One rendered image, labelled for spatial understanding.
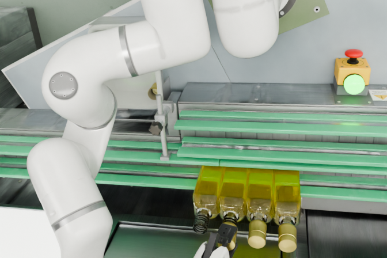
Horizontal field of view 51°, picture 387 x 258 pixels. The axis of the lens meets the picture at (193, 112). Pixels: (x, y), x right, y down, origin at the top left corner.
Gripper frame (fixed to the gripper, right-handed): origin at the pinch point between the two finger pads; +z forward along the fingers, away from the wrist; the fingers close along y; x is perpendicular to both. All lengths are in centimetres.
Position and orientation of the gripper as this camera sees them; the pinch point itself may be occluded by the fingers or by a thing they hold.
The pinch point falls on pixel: (226, 241)
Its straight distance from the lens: 83.0
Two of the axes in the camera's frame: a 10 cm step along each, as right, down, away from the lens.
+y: -0.8, -8.8, -4.6
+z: 4.3, -4.5, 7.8
